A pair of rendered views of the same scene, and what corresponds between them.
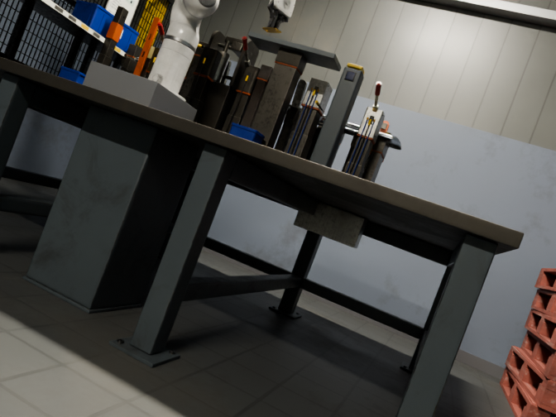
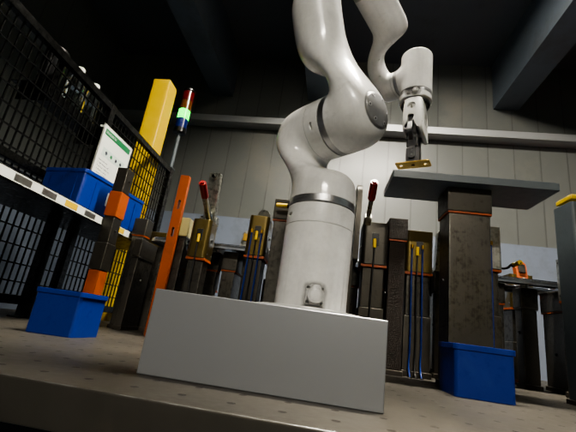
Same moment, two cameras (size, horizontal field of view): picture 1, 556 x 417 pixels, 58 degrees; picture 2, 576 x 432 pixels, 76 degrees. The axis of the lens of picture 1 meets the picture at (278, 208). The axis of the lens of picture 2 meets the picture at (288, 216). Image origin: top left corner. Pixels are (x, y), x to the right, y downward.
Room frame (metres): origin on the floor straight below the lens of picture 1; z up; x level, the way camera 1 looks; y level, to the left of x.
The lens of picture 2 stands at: (1.25, 0.73, 0.78)
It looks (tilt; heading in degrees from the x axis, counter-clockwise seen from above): 17 degrees up; 349
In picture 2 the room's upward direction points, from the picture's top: 8 degrees clockwise
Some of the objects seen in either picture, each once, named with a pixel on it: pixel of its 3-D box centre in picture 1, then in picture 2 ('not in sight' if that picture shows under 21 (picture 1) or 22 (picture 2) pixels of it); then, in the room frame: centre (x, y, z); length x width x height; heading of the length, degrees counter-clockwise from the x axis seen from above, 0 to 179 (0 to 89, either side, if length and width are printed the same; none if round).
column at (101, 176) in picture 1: (116, 210); not in sight; (1.86, 0.56, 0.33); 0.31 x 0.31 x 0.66; 71
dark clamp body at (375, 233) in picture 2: (239, 110); (370, 294); (2.17, 0.31, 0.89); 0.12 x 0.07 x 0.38; 162
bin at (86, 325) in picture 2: (74, 82); (69, 312); (2.16, 1.01, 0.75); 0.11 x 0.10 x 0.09; 72
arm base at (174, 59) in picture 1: (170, 69); (315, 262); (1.86, 0.56, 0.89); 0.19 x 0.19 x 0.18
